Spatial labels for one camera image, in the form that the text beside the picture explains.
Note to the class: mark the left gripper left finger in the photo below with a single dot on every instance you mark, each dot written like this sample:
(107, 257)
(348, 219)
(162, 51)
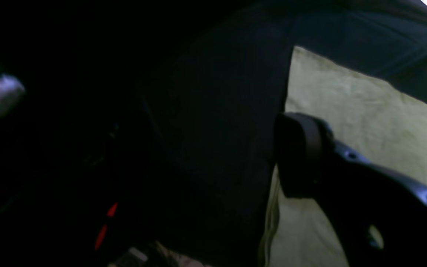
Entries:
(12, 91)

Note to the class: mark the red clamp bottom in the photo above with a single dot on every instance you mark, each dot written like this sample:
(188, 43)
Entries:
(104, 229)

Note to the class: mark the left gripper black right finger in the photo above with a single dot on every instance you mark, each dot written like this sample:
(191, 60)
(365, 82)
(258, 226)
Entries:
(378, 214)

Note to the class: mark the green T-shirt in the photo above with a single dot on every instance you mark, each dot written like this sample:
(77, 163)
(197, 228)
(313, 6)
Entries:
(387, 127)

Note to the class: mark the black table cloth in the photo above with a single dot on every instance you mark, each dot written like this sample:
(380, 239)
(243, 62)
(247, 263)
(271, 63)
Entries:
(167, 107)

